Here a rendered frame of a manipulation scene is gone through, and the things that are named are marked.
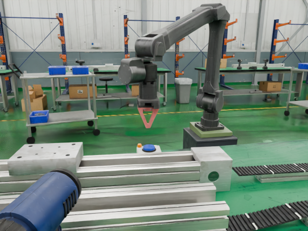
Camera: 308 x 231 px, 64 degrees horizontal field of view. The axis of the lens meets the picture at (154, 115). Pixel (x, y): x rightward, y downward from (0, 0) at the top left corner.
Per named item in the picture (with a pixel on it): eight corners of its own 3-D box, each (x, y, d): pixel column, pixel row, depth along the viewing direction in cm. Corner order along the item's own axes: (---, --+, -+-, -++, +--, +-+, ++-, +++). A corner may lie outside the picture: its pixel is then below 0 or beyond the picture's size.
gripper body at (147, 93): (138, 107, 73) (138, 82, 71) (137, 100, 83) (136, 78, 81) (160, 107, 74) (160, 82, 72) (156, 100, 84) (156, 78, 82)
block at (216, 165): (214, 170, 81) (216, 143, 78) (230, 190, 69) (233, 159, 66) (187, 172, 80) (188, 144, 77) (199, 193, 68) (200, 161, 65)
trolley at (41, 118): (93, 125, 400) (89, 61, 375) (100, 135, 351) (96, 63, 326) (22, 133, 361) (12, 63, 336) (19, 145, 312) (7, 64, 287)
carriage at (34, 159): (84, 163, 73) (82, 141, 71) (77, 182, 62) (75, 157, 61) (27, 166, 71) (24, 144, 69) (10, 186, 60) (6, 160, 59)
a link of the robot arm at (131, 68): (165, 42, 72) (143, 41, 77) (137, 40, 63) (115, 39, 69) (162, 83, 75) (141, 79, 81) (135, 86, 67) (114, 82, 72)
